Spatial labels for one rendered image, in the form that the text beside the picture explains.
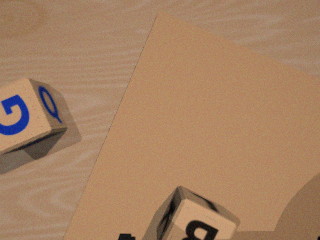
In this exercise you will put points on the tan block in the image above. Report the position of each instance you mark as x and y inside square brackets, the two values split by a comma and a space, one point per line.
[29, 114]
[190, 216]

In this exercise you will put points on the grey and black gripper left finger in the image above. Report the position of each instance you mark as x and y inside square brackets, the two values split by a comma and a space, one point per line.
[126, 236]

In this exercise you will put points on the tan mat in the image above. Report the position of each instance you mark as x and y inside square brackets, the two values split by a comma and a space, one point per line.
[228, 123]

